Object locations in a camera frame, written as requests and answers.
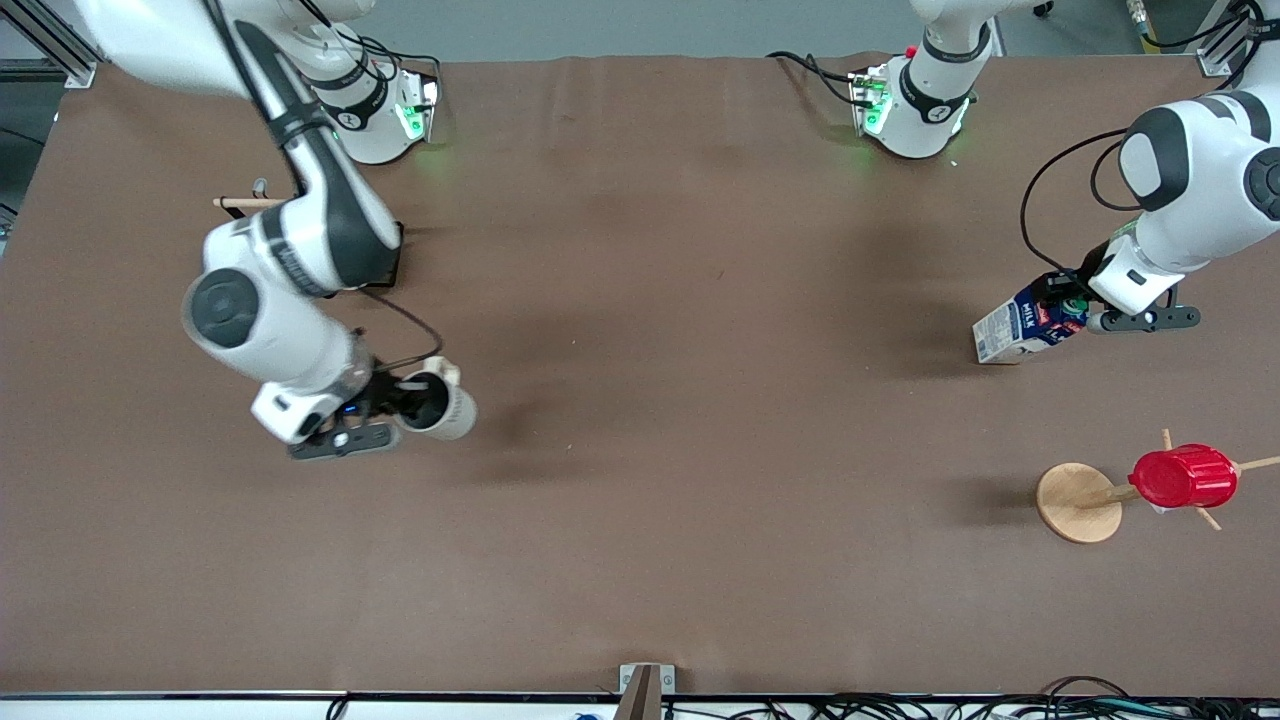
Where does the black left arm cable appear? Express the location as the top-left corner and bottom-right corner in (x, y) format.
(1020, 128), (1131, 276)

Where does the metal bracket with brown post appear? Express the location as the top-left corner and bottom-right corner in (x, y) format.
(615, 663), (676, 720)

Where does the aluminium frame profile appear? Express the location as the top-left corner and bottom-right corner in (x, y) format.
(0, 0), (101, 89)
(1195, 0), (1280, 79)

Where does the wooden mug tree stand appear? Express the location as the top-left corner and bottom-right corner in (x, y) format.
(1036, 428), (1280, 545)

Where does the black base cable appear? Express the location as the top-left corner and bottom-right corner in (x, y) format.
(767, 50), (873, 107)

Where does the grey mug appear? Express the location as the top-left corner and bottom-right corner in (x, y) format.
(395, 360), (478, 442)

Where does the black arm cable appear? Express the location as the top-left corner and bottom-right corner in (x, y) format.
(1020, 128), (1131, 276)
(355, 290), (444, 373)

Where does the black floor cable bundle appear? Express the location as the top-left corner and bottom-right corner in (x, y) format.
(660, 675), (1280, 720)

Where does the black wire mug rack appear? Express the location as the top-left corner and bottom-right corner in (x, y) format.
(213, 178), (405, 292)

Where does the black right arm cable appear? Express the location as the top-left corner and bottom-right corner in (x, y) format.
(355, 290), (444, 373)

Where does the red plastic cup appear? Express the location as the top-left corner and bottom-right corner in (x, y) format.
(1129, 444), (1240, 510)

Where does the blue white milk carton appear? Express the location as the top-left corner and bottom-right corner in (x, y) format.
(972, 285), (1089, 365)

